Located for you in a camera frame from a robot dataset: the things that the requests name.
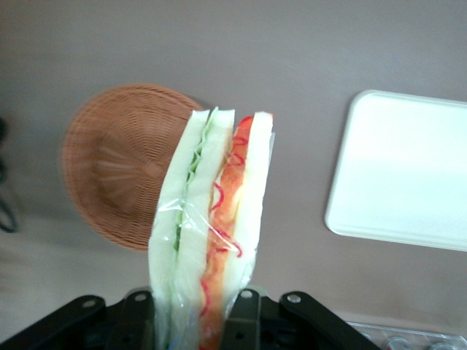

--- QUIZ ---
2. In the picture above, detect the triangle sandwich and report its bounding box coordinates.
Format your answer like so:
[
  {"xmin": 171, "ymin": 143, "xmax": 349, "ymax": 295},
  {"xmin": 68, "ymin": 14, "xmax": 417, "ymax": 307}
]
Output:
[{"xmin": 147, "ymin": 106, "xmax": 277, "ymax": 350}]

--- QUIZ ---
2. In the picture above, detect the brown round wicker basket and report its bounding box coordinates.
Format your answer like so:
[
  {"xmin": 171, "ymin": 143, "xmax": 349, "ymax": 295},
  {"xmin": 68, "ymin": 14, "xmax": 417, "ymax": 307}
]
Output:
[{"xmin": 61, "ymin": 82, "xmax": 206, "ymax": 253}]

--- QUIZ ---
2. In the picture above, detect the black cable on table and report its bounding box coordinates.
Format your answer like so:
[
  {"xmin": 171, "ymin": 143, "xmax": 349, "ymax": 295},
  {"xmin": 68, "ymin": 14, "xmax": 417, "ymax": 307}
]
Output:
[{"xmin": 0, "ymin": 115, "xmax": 20, "ymax": 235}]

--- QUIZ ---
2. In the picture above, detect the clear acrylic bottle stand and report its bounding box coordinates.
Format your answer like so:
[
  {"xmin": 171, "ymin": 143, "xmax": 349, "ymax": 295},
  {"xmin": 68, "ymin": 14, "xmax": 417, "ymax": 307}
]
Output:
[{"xmin": 344, "ymin": 319, "xmax": 467, "ymax": 350}]

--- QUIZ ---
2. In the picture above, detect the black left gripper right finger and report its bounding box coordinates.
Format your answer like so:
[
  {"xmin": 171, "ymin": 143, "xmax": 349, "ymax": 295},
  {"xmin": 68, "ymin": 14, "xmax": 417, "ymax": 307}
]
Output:
[{"xmin": 223, "ymin": 285, "xmax": 374, "ymax": 350}]

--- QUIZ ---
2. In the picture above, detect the beige plastic tray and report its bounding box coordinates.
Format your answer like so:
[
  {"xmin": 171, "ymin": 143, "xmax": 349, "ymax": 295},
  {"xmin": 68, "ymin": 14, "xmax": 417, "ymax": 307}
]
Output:
[{"xmin": 323, "ymin": 89, "xmax": 467, "ymax": 253}]

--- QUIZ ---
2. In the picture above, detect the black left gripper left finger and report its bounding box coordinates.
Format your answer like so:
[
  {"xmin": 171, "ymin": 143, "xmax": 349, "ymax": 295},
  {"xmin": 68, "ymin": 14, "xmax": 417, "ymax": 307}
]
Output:
[{"xmin": 0, "ymin": 289, "xmax": 158, "ymax": 350}]

